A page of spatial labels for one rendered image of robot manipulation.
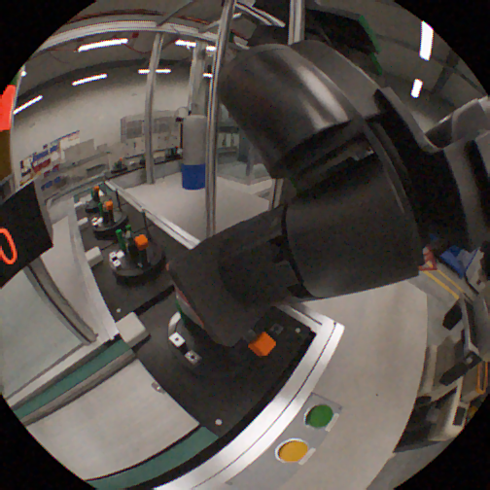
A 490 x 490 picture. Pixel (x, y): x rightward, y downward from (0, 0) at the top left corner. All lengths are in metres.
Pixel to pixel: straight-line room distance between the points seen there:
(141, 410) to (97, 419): 0.11
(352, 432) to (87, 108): 11.12
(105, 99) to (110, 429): 10.94
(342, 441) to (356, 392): 0.13
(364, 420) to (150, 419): 0.42
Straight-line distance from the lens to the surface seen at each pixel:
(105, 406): 0.40
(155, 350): 0.32
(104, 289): 0.43
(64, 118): 10.81
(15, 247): 0.22
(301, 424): 0.31
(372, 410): 0.51
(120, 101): 11.01
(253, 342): 0.20
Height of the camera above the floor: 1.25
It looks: 37 degrees down
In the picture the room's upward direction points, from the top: 6 degrees clockwise
